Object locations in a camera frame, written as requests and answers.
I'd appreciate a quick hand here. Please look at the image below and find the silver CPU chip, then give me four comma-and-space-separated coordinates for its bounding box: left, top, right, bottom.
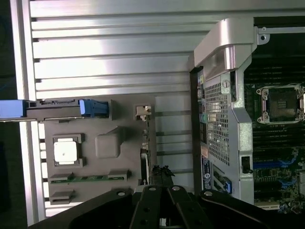
53, 137, 78, 165

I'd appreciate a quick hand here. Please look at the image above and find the CPU socket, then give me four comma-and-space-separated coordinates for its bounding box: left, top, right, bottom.
256, 83, 305, 125

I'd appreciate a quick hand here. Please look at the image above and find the black open PC case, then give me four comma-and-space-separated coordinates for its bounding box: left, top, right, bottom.
188, 16, 305, 210

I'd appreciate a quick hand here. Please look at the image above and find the green RAM stick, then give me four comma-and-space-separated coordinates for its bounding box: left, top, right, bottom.
50, 175, 131, 184

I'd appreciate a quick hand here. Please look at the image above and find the green motherboard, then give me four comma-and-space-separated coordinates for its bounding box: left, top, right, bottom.
244, 66, 305, 210

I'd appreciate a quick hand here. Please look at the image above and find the hard disk with blue caddy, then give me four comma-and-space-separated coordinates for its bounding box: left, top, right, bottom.
0, 99, 110, 122

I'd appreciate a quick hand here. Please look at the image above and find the blue expansion slot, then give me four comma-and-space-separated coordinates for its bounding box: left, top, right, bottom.
254, 158, 302, 169

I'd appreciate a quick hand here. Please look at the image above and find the grey parts rack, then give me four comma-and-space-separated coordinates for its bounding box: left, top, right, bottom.
35, 94, 158, 217

